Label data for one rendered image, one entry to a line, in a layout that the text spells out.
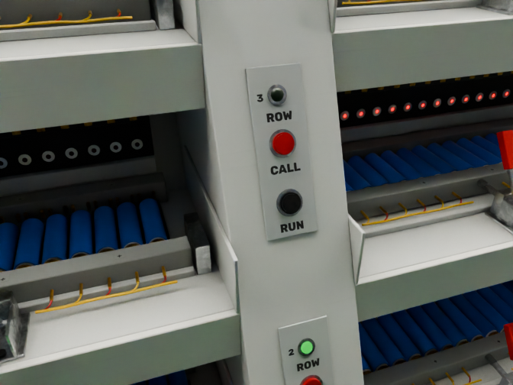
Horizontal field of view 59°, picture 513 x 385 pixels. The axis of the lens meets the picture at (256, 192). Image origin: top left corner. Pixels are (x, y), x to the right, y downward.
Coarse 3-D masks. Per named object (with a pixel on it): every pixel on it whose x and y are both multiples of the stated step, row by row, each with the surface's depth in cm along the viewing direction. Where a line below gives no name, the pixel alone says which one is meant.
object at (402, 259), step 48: (384, 96) 52; (432, 96) 54; (480, 96) 56; (384, 144) 52; (432, 144) 53; (480, 144) 53; (384, 192) 43; (432, 192) 44; (480, 192) 47; (384, 240) 41; (432, 240) 40; (480, 240) 40; (384, 288) 37; (432, 288) 39; (480, 288) 42
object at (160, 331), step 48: (0, 192) 43; (192, 192) 45; (192, 240) 36; (192, 288) 35; (48, 336) 32; (96, 336) 31; (144, 336) 31; (192, 336) 33; (0, 384) 29; (48, 384) 31; (96, 384) 32
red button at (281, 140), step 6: (282, 132) 32; (276, 138) 32; (282, 138) 32; (288, 138) 32; (276, 144) 32; (282, 144) 32; (288, 144) 32; (294, 144) 32; (276, 150) 32; (282, 150) 32; (288, 150) 32
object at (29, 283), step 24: (168, 240) 37; (48, 264) 34; (72, 264) 34; (96, 264) 34; (120, 264) 35; (144, 264) 35; (168, 264) 36; (192, 264) 37; (0, 288) 32; (24, 288) 33; (48, 288) 34; (72, 288) 34; (144, 288) 34
